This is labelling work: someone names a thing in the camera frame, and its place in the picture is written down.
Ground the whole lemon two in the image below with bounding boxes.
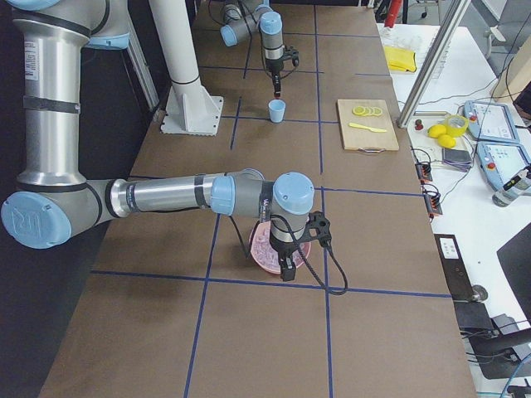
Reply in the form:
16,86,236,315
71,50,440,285
437,134,456,149

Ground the purple notebook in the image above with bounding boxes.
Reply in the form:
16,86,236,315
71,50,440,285
442,148,473,172

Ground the yellow tape roll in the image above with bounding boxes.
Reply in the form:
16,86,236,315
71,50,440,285
444,114,469,138

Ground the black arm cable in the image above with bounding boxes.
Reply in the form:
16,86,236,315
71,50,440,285
227,215,348,296
207,0,298,82

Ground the yellow cloth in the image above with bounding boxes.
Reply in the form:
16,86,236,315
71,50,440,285
383,46,417,73

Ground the wooden cutting board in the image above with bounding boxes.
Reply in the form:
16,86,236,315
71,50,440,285
337,99,399,153

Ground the teach pendant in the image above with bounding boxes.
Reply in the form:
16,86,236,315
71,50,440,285
476,141,530,191
463,100,519,143

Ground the aluminium frame post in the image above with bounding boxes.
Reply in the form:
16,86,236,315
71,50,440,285
397,0,471,128

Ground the red fire extinguisher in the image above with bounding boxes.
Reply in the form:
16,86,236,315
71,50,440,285
384,0,403,28

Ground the pink bowl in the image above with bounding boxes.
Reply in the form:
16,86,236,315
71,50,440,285
248,221,312,275

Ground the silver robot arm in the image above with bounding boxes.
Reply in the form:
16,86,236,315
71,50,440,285
220,1,285,99
1,1,317,281

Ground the whole lemon one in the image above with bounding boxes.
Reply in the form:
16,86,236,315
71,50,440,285
428,124,447,138

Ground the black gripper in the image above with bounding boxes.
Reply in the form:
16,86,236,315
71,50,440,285
270,232,302,282
265,59,283,98

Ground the black monitor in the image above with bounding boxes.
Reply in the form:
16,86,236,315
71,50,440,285
497,224,531,319

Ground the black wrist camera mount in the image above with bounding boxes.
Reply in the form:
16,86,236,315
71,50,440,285
298,211,332,249

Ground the white pillar with base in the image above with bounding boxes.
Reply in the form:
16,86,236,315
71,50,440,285
149,0,224,136

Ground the upper teach pendant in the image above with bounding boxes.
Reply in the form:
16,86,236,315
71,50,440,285
463,100,519,143

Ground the light blue cup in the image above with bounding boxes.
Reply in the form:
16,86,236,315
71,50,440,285
268,99,286,124

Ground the yellow plastic knife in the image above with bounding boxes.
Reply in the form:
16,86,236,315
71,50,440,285
348,122,387,133

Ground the lower teach pendant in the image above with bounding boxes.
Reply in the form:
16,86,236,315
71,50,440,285
476,141,530,191

